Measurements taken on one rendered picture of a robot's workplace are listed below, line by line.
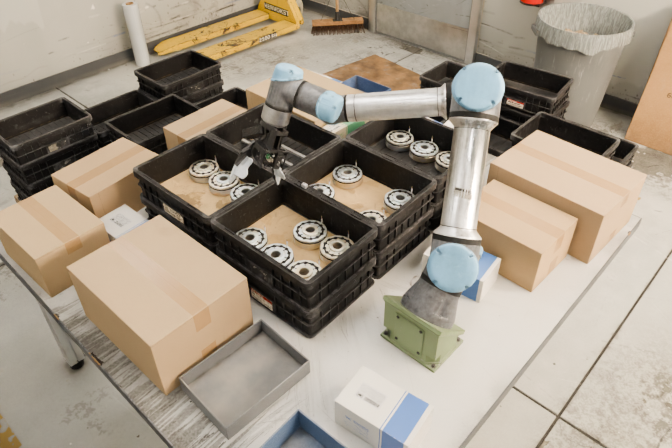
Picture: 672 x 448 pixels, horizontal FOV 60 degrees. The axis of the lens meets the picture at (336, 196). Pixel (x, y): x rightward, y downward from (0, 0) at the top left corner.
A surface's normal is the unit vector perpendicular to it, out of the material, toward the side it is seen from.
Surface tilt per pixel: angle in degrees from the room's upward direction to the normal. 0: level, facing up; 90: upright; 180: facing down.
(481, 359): 0
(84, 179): 0
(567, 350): 0
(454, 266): 61
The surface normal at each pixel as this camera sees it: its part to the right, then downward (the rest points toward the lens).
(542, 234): -0.01, -0.79
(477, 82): -0.18, -0.14
